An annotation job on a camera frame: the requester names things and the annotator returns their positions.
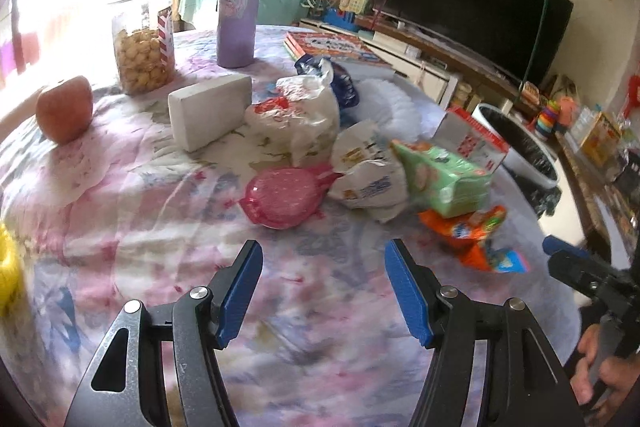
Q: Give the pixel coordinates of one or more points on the black flat television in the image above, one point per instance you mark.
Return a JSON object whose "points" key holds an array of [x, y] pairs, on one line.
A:
{"points": [[520, 38]]}

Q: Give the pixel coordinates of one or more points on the pink plastic lid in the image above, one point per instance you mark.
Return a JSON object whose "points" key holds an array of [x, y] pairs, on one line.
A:
{"points": [[282, 198]]}

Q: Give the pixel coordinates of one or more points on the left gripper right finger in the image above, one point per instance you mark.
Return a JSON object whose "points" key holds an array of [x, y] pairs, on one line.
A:
{"points": [[524, 381]]}

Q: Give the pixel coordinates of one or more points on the orange snack wrapper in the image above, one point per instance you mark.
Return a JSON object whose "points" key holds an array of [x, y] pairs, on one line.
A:
{"points": [[469, 238]]}

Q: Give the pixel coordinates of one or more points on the white red plastic bag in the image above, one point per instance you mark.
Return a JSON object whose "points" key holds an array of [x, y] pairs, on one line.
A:
{"points": [[304, 118]]}

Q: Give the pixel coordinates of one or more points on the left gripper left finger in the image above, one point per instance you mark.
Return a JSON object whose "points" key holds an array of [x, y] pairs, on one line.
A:
{"points": [[124, 383]]}

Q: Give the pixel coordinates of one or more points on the white blue snack bag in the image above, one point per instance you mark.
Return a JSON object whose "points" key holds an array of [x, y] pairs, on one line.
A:
{"points": [[370, 177]]}

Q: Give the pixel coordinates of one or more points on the red white carton box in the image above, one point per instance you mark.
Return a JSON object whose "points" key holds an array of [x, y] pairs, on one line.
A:
{"points": [[462, 134]]}

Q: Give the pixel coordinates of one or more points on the floral tablecloth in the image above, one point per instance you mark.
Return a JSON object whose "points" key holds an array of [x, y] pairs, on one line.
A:
{"points": [[122, 213]]}

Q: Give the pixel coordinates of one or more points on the toy telephone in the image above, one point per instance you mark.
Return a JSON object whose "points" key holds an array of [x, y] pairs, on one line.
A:
{"points": [[358, 7]]}

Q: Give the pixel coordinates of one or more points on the white TV cabinet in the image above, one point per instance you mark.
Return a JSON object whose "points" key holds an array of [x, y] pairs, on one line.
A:
{"points": [[443, 76]]}

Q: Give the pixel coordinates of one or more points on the person's right hand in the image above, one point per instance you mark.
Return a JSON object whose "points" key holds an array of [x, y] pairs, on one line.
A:
{"points": [[618, 374]]}

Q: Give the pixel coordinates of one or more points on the blue plastic bag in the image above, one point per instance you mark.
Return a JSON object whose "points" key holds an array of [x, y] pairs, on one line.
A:
{"points": [[341, 83]]}

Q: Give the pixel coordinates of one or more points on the green tissue pack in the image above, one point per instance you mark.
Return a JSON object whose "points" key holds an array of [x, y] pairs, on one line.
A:
{"points": [[440, 180]]}

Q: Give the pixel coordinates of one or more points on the purple thermos bottle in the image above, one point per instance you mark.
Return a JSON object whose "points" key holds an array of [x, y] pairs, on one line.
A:
{"points": [[237, 21]]}

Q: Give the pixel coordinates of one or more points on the white foam block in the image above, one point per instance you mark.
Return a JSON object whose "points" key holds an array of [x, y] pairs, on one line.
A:
{"points": [[209, 109]]}

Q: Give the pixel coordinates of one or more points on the yellow toy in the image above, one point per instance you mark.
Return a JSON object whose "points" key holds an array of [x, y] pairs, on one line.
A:
{"points": [[10, 269]]}

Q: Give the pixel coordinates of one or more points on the clear snack jar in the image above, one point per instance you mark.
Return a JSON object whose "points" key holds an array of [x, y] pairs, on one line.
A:
{"points": [[143, 44]]}

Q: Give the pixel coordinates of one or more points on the rainbow stacking ring toy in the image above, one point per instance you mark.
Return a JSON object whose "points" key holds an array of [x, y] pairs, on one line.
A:
{"points": [[547, 119]]}

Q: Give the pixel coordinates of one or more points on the yellow toy box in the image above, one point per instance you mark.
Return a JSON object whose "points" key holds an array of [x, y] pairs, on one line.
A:
{"points": [[601, 140]]}

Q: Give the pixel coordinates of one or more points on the red apple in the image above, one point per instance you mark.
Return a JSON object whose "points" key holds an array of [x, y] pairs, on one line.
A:
{"points": [[64, 111]]}

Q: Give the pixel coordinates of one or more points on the white trash bin black liner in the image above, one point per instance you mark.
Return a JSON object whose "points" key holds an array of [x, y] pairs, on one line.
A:
{"points": [[528, 160]]}

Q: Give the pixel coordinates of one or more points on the stack of children's books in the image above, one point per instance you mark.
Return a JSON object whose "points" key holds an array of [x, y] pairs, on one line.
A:
{"points": [[343, 48]]}

